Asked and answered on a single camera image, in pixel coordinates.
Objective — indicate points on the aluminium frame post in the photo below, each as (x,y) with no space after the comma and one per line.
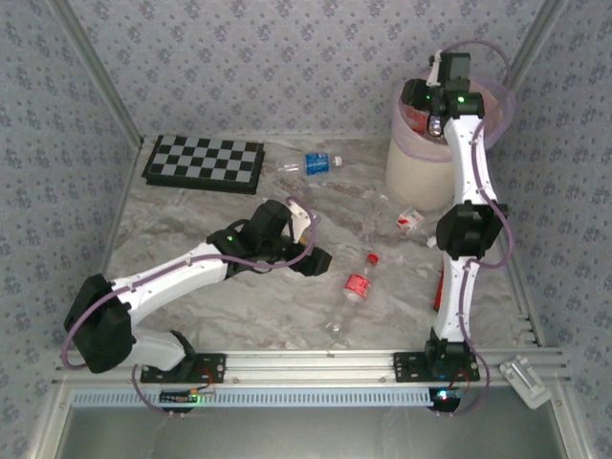
(538,38)
(98,72)

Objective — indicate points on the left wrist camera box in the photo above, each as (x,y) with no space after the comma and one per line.
(299,222)

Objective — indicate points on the white plastic bracket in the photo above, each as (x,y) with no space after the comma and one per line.
(523,382)

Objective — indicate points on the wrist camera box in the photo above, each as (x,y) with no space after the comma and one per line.
(434,72)
(299,222)

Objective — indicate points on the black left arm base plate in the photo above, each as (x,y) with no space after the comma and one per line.
(210,368)

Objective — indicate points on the left circuit board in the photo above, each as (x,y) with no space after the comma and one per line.
(179,397)

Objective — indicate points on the small white-cap bottle, red-white label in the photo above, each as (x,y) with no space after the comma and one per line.
(410,219)

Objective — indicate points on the clear bottle without label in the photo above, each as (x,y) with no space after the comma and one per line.
(378,220)

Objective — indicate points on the cream waste bin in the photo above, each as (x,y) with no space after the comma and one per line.
(416,177)

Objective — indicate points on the red glitter tube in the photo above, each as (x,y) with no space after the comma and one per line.
(438,299)

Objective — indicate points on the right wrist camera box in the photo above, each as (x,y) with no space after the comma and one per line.
(434,72)

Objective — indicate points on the black and grey chessboard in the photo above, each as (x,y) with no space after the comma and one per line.
(205,160)

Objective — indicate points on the aluminium front rail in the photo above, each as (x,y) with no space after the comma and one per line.
(311,365)

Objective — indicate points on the circuit board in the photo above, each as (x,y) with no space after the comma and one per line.
(179,397)
(444,399)

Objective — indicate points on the pink plastic bin liner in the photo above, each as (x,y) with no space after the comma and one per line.
(497,119)

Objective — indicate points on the right circuit board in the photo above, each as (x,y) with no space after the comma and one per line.
(444,399)

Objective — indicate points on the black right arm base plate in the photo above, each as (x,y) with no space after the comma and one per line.
(406,365)

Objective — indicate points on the blue-label bottle with white cap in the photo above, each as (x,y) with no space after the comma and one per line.
(316,163)

